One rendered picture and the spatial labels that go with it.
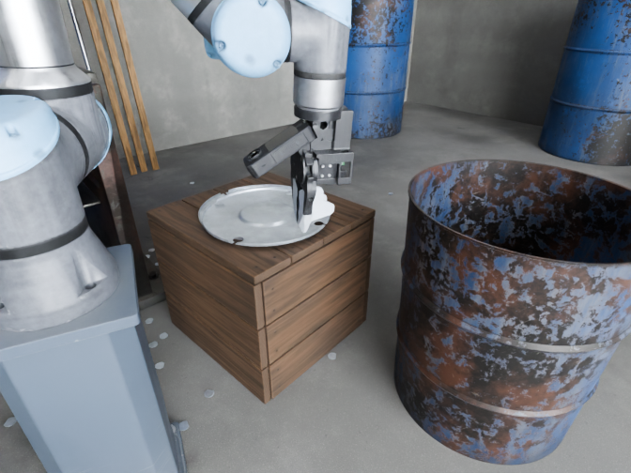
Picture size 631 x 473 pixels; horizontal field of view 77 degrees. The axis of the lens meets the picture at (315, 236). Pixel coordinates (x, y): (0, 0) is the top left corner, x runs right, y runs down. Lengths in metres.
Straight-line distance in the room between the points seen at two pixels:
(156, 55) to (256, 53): 2.26
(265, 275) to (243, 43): 0.44
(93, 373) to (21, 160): 0.27
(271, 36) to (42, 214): 0.30
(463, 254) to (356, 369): 0.50
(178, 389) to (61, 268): 0.57
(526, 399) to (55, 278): 0.72
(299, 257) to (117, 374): 0.38
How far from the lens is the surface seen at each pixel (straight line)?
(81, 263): 0.55
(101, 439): 0.69
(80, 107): 0.62
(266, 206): 0.94
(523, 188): 1.01
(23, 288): 0.54
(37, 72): 0.61
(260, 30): 0.42
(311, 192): 0.61
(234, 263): 0.77
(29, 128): 0.50
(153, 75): 2.67
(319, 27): 0.57
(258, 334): 0.82
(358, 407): 0.97
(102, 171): 1.12
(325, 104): 0.59
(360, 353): 1.07
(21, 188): 0.50
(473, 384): 0.78
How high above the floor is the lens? 0.77
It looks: 30 degrees down
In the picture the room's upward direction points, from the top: straight up
